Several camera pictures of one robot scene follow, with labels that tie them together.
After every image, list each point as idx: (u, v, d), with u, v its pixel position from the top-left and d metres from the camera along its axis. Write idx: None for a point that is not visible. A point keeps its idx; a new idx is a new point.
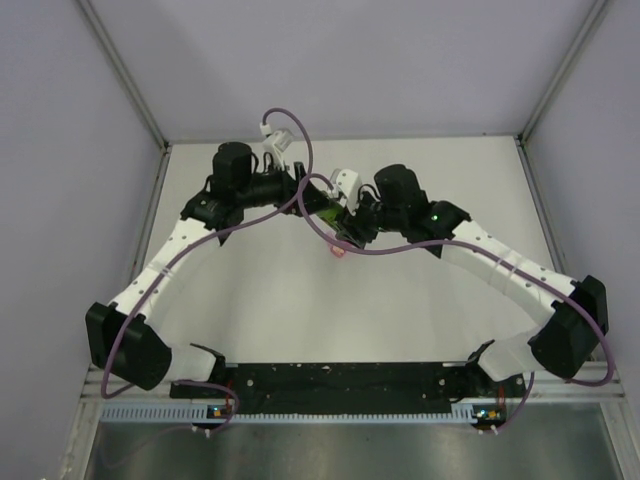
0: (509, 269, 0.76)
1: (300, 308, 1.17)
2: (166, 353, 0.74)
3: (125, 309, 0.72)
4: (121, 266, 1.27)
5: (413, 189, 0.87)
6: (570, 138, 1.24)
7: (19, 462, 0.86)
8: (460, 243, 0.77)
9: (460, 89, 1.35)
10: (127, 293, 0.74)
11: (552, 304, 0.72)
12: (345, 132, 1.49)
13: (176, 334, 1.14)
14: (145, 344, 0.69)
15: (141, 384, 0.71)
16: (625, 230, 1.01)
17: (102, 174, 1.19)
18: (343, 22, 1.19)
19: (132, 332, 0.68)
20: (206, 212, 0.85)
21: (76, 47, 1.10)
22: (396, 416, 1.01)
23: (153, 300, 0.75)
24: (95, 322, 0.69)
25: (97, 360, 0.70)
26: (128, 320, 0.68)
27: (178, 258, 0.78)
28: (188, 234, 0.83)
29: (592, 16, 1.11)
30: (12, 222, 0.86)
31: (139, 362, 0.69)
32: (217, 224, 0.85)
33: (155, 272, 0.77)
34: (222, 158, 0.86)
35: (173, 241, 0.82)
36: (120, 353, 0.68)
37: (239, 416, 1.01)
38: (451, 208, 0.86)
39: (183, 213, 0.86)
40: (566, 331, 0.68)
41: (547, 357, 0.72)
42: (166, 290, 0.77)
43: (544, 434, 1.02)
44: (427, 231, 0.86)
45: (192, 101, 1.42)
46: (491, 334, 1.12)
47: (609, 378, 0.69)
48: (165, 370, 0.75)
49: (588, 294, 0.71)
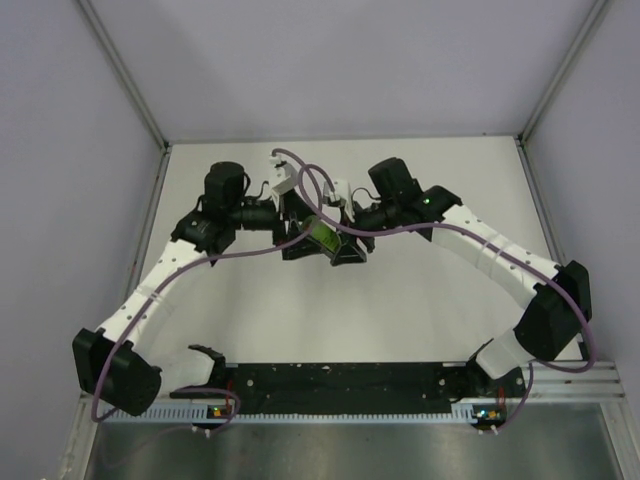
0: (495, 251, 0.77)
1: (300, 307, 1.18)
2: (155, 378, 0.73)
3: (112, 336, 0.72)
4: (121, 266, 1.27)
5: (404, 178, 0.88)
6: (570, 139, 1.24)
7: (18, 463, 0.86)
8: (449, 225, 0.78)
9: (460, 88, 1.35)
10: (115, 318, 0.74)
11: (535, 286, 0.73)
12: (345, 131, 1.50)
13: (175, 337, 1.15)
14: (131, 374, 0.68)
15: (129, 410, 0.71)
16: (624, 232, 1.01)
17: (103, 175, 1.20)
18: (342, 21, 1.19)
19: (119, 360, 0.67)
20: (198, 233, 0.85)
21: (76, 48, 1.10)
22: (396, 416, 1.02)
23: (141, 327, 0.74)
24: (82, 349, 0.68)
25: (85, 384, 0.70)
26: (116, 348, 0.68)
27: (167, 282, 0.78)
28: (178, 256, 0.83)
29: (592, 15, 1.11)
30: (13, 222, 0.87)
31: (125, 390, 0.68)
32: (207, 246, 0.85)
33: (143, 297, 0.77)
34: (214, 178, 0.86)
35: (163, 263, 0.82)
36: (108, 381, 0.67)
37: (239, 416, 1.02)
38: (443, 193, 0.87)
39: (173, 234, 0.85)
40: (545, 313, 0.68)
41: (529, 340, 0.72)
42: (155, 314, 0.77)
43: (545, 434, 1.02)
44: (417, 214, 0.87)
45: (192, 102, 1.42)
46: (490, 334, 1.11)
47: (589, 365, 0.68)
48: (155, 393, 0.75)
49: (570, 278, 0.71)
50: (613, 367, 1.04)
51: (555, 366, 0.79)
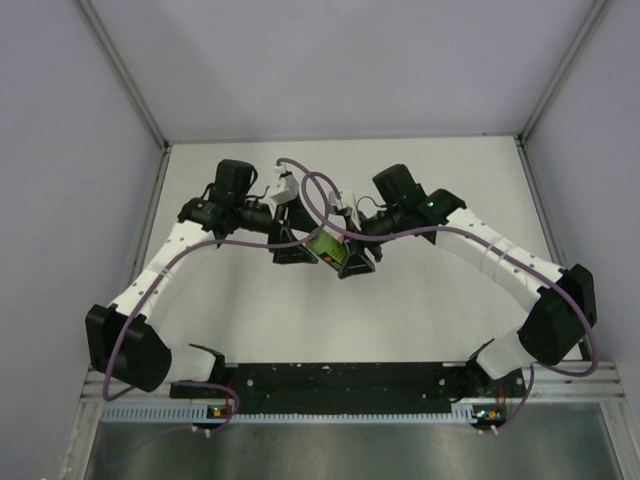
0: (499, 254, 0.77)
1: (300, 307, 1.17)
2: (166, 354, 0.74)
3: (125, 309, 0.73)
4: (122, 266, 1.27)
5: (408, 182, 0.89)
6: (570, 138, 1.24)
7: (18, 463, 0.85)
8: (453, 228, 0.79)
9: (460, 88, 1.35)
10: (127, 295, 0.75)
11: (539, 289, 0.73)
12: (344, 132, 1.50)
13: (176, 334, 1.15)
14: (146, 346, 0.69)
15: (142, 386, 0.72)
16: (624, 232, 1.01)
17: (102, 174, 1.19)
18: (343, 22, 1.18)
19: (134, 333, 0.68)
20: (203, 214, 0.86)
21: (75, 47, 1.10)
22: (396, 416, 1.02)
23: (153, 301, 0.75)
24: (96, 324, 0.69)
25: (97, 362, 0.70)
26: (129, 321, 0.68)
27: (177, 259, 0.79)
28: (186, 236, 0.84)
29: (592, 15, 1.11)
30: (12, 221, 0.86)
31: (140, 363, 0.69)
32: (213, 226, 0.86)
33: (154, 273, 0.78)
34: (228, 166, 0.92)
35: (171, 243, 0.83)
36: (121, 356, 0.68)
37: (239, 416, 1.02)
38: (448, 195, 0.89)
39: (180, 215, 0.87)
40: (548, 316, 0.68)
41: (532, 344, 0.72)
42: (165, 290, 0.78)
43: (544, 433, 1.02)
44: (422, 217, 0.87)
45: (192, 101, 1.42)
46: (490, 333, 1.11)
47: (593, 368, 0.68)
48: (166, 370, 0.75)
49: (574, 282, 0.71)
50: (613, 367, 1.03)
51: (557, 368, 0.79)
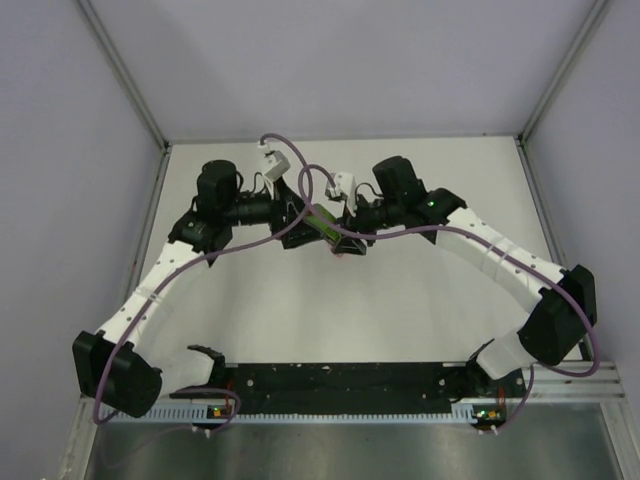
0: (500, 255, 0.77)
1: (300, 308, 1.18)
2: (156, 378, 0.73)
3: (113, 337, 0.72)
4: (121, 266, 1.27)
5: (409, 178, 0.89)
6: (570, 138, 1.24)
7: (18, 463, 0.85)
8: (454, 228, 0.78)
9: (460, 88, 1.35)
10: (115, 321, 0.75)
11: (540, 290, 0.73)
12: (343, 132, 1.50)
13: (176, 336, 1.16)
14: (133, 374, 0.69)
15: (131, 412, 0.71)
16: (624, 231, 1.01)
17: (102, 174, 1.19)
18: (343, 21, 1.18)
19: (120, 361, 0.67)
20: (195, 233, 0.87)
21: (75, 47, 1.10)
22: (396, 416, 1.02)
23: (142, 327, 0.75)
24: (83, 352, 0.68)
25: (86, 388, 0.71)
26: (116, 349, 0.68)
27: (167, 283, 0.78)
28: (176, 257, 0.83)
29: (592, 14, 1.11)
30: (12, 221, 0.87)
31: (128, 391, 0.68)
32: (204, 246, 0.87)
33: (142, 298, 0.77)
34: (207, 178, 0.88)
35: (161, 265, 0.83)
36: (109, 383, 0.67)
37: (239, 416, 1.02)
38: (448, 195, 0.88)
39: (170, 235, 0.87)
40: (550, 317, 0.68)
41: (533, 345, 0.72)
42: (155, 315, 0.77)
43: (545, 434, 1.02)
44: (421, 217, 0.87)
45: (192, 101, 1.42)
46: (490, 334, 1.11)
47: (594, 370, 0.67)
48: (156, 394, 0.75)
49: (576, 283, 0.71)
50: (613, 367, 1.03)
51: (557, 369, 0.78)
